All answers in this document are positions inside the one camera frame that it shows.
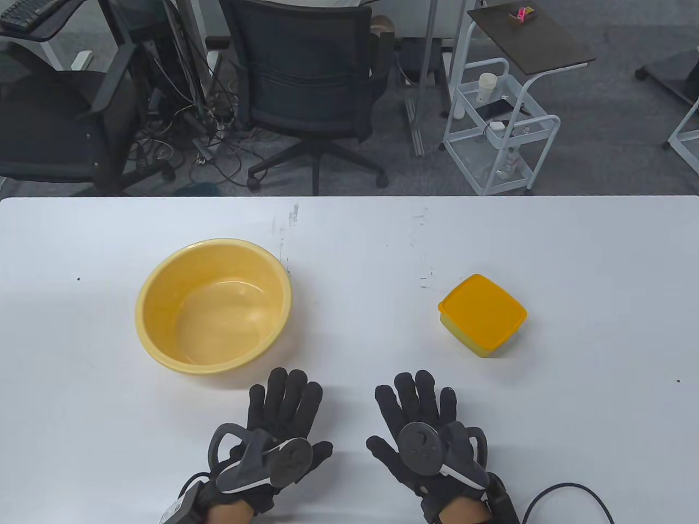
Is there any person's left forearm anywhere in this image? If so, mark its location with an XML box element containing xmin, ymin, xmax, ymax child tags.
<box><xmin>209</xmin><ymin>502</ymin><xmax>255</xmax><ymax>524</ymax></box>

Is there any black wrist sensor box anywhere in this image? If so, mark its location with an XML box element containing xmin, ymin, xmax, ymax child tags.
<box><xmin>488</xmin><ymin>475</ymin><xmax>519</xmax><ymax>524</ymax></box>
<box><xmin>160</xmin><ymin>480</ymin><xmax>206</xmax><ymax>524</ymax></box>

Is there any tangle of cables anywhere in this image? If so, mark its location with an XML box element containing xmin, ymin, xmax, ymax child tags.
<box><xmin>131</xmin><ymin>55</ymin><xmax>263</xmax><ymax>186</ymax></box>

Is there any black padded office chair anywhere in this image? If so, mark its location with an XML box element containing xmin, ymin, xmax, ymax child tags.
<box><xmin>0</xmin><ymin>41</ymin><xmax>175</xmax><ymax>196</ymax></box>

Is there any dark top side table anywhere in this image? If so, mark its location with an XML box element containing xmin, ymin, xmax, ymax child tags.
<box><xmin>449</xmin><ymin>0</ymin><xmax>596</xmax><ymax>121</ymax></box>

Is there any gray desk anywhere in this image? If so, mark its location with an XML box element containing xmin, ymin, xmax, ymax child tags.
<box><xmin>0</xmin><ymin>0</ymin><xmax>84</xmax><ymax>72</ymax></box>

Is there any black keyboard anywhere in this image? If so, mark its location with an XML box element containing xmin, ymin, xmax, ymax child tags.
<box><xmin>0</xmin><ymin>0</ymin><xmax>55</xmax><ymax>31</ymax></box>

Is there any black phone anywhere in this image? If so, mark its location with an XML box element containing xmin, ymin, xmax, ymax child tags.
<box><xmin>475</xmin><ymin>100</ymin><xmax>530</xmax><ymax>120</ymax></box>

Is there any black mesh office chair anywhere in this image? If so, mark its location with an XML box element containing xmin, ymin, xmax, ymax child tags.
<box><xmin>218</xmin><ymin>0</ymin><xmax>402</xmax><ymax>196</ymax></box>

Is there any black computer tower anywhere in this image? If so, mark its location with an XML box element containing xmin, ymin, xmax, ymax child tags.
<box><xmin>106</xmin><ymin>0</ymin><xmax>208</xmax><ymax>110</ymax></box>

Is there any dark rolling platform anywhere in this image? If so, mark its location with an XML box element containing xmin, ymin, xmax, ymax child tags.
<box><xmin>635</xmin><ymin>48</ymin><xmax>699</xmax><ymax>104</ymax></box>

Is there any white metal frame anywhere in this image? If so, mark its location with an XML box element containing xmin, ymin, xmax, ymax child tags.
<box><xmin>662</xmin><ymin>101</ymin><xmax>699</xmax><ymax>175</ymax></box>

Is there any gray hand controller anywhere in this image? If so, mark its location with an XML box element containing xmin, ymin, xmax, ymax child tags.
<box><xmin>208</xmin><ymin>423</ymin><xmax>313</xmax><ymax>495</ymax></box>
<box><xmin>398</xmin><ymin>420</ymin><xmax>490</xmax><ymax>490</ymax></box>

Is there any person's right hand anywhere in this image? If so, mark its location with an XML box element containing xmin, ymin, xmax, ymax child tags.
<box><xmin>366</xmin><ymin>370</ymin><xmax>501</xmax><ymax>519</ymax></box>

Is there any yellow plastic container box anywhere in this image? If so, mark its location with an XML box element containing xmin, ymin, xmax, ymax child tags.
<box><xmin>439</xmin><ymin>314</ymin><xmax>526</xmax><ymax>359</ymax></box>

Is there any black cable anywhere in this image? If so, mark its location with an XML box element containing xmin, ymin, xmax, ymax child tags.
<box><xmin>523</xmin><ymin>483</ymin><xmax>615</xmax><ymax>524</ymax></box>

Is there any white rolling cart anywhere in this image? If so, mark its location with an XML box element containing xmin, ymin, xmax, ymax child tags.
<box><xmin>441</xmin><ymin>57</ymin><xmax>561</xmax><ymax>196</ymax></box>

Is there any orange plastic lid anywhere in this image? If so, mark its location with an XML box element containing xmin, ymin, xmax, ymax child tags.
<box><xmin>438</xmin><ymin>274</ymin><xmax>528</xmax><ymax>353</ymax></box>

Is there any person's left hand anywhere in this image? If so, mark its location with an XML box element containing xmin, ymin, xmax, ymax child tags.
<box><xmin>202</xmin><ymin>367</ymin><xmax>334</xmax><ymax>515</ymax></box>

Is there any aluminium post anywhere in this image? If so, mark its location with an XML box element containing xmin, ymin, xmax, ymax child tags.
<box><xmin>404</xmin><ymin>0</ymin><xmax>443</xmax><ymax>158</ymax></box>

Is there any yellow plastic basin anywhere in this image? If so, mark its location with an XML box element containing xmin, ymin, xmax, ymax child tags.
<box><xmin>135</xmin><ymin>238</ymin><xmax>293</xmax><ymax>376</ymax></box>

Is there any black left wrist sensor box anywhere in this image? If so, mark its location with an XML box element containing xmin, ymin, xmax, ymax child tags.
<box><xmin>160</xmin><ymin>480</ymin><xmax>206</xmax><ymax>524</ymax></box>

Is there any black right wrist sensor box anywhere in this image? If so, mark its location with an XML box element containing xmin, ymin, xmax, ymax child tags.
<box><xmin>488</xmin><ymin>475</ymin><xmax>519</xmax><ymax>524</ymax></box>

